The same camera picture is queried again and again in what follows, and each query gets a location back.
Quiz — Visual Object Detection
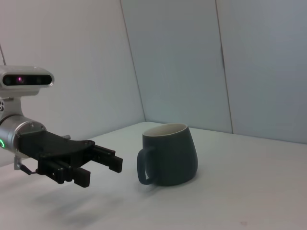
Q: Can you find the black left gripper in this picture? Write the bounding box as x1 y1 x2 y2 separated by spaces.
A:
17 130 123 189

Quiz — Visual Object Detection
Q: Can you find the dark grey ceramic mug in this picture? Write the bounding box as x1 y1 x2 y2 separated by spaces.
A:
136 123 199 187

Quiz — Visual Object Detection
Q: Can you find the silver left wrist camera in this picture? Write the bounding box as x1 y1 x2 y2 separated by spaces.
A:
0 65 55 97

